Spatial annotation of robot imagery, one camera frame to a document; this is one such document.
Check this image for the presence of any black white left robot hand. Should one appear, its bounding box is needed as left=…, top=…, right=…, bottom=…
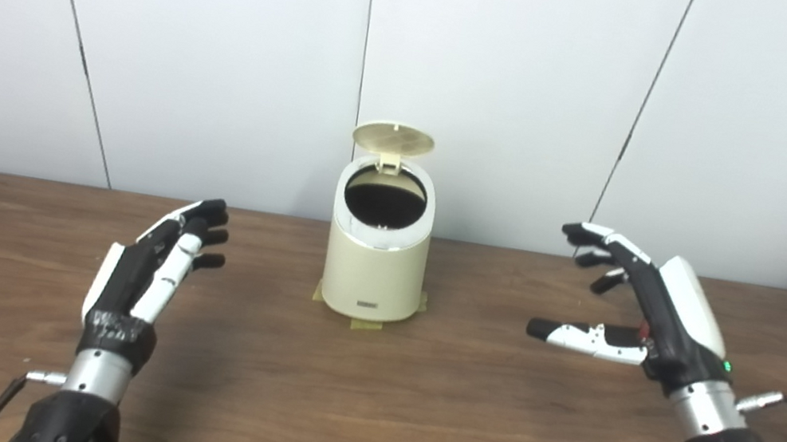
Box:
left=73, top=179, right=236, bottom=387

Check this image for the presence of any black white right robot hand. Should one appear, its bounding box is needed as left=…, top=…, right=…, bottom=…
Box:
left=519, top=215, right=753, bottom=406

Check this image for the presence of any cream-colored round bin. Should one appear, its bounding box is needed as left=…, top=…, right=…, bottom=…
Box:
left=314, top=113, right=451, bottom=330

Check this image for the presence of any cream round bin lid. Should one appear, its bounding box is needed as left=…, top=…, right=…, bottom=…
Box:
left=347, top=115, right=438, bottom=180

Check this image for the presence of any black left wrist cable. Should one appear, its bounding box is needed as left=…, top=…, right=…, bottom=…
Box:
left=0, top=362, right=68, bottom=442

